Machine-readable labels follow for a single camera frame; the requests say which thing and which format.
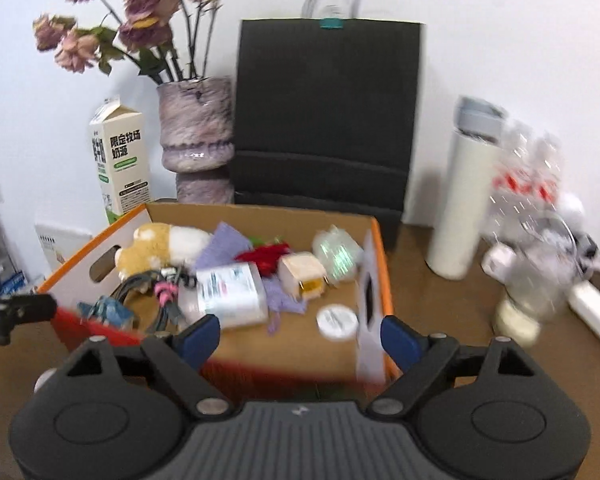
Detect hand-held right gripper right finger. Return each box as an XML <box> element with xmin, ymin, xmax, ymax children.
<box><xmin>367</xmin><ymin>315</ymin><xmax>551</xmax><ymax>418</ymax></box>

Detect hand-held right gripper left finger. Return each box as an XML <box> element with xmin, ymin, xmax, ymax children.
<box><xmin>35</xmin><ymin>314</ymin><xmax>233</xmax><ymax>418</ymax></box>

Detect black cable bundle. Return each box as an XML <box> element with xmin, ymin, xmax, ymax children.
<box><xmin>111</xmin><ymin>267</ymin><xmax>202</xmax><ymax>334</ymax></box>

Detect white round cap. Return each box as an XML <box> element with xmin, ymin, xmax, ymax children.
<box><xmin>316</xmin><ymin>305</ymin><xmax>359</xmax><ymax>344</ymax></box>

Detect blue plastic packet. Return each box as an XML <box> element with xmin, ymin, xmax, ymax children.
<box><xmin>77</xmin><ymin>296</ymin><xmax>136</xmax><ymax>331</ymax></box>

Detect red cardboard box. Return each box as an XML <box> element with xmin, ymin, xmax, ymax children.
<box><xmin>35</xmin><ymin>202</ymin><xmax>397</xmax><ymax>393</ymax></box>

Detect purple burlap pouch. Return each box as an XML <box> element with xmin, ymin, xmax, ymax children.
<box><xmin>195</xmin><ymin>222</ymin><xmax>309</xmax><ymax>337</ymax></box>

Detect red artificial flower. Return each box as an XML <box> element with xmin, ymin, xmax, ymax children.
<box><xmin>235</xmin><ymin>240</ymin><xmax>291</xmax><ymax>277</ymax></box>

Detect yellow white plush toy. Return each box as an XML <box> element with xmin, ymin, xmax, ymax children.
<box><xmin>114</xmin><ymin>224</ymin><xmax>214</xmax><ymax>277</ymax></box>

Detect iridescent plastic bag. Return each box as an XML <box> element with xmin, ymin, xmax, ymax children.
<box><xmin>312</xmin><ymin>225</ymin><xmax>364</xmax><ymax>282</ymax></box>

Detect white power adapter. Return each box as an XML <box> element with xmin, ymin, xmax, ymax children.
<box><xmin>278</xmin><ymin>252</ymin><xmax>327</xmax><ymax>300</ymax></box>

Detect blue white packages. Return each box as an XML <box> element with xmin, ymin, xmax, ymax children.
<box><xmin>0</xmin><ymin>270</ymin><xmax>46</xmax><ymax>297</ymax></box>

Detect glass cup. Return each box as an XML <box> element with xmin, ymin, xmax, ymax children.
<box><xmin>494</xmin><ymin>210</ymin><xmax>579</xmax><ymax>347</ymax></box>

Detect white thermos bottle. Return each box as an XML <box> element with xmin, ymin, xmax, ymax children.
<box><xmin>426</xmin><ymin>96</ymin><xmax>505</xmax><ymax>281</ymax></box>

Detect green white milk carton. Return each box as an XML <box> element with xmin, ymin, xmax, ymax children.
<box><xmin>89</xmin><ymin>97</ymin><xmax>154</xmax><ymax>226</ymax></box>

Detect white power strip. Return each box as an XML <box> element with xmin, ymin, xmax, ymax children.
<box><xmin>567</xmin><ymin>280</ymin><xmax>600</xmax><ymax>357</ymax></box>

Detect clear water bottle red label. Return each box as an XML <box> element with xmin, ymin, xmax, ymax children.
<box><xmin>489</xmin><ymin>120</ymin><xmax>537</xmax><ymax>242</ymax></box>
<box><xmin>526</xmin><ymin>132</ymin><xmax>564</xmax><ymax>211</ymax></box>

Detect purple ceramic vase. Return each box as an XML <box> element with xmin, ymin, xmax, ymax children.
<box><xmin>157</xmin><ymin>76</ymin><xmax>236</xmax><ymax>205</ymax></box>

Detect white round lamp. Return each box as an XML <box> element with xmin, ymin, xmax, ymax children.
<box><xmin>555</xmin><ymin>192</ymin><xmax>586</xmax><ymax>227</ymax></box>

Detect black paper bag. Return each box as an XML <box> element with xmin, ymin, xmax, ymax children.
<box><xmin>228</xmin><ymin>0</ymin><xmax>427</xmax><ymax>227</ymax></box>

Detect artificial flower bouquet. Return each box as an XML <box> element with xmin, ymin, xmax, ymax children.
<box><xmin>32</xmin><ymin>0</ymin><xmax>232</xmax><ymax>86</ymax></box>

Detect white wall panel box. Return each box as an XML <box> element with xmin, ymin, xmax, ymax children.
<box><xmin>34</xmin><ymin>223</ymin><xmax>94</xmax><ymax>267</ymax></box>

